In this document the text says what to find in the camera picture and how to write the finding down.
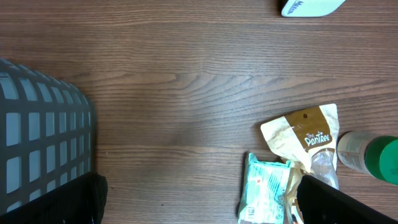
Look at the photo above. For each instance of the white barcode scanner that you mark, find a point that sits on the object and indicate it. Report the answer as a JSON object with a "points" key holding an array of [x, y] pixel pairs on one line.
{"points": [[310, 8]]}

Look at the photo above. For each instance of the grey plastic shopping basket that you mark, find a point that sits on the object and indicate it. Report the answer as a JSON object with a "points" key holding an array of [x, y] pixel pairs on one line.
{"points": [[47, 134]]}

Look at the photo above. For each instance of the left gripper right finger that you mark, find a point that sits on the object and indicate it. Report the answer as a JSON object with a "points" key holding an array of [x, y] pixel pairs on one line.
{"points": [[323, 204]]}

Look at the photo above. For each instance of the brown PanTree snack bag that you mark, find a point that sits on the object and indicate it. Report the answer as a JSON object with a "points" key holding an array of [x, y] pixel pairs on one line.
{"points": [[307, 139]]}

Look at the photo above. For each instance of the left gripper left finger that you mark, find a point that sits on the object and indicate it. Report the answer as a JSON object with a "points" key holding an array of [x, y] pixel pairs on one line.
{"points": [[82, 200]]}

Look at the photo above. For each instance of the green lid jar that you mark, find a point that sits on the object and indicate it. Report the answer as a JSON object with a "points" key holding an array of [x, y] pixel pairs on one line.
{"points": [[372, 154]]}

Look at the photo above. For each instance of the teal tissue packet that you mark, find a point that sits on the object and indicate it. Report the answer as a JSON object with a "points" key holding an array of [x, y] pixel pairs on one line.
{"points": [[264, 188]]}

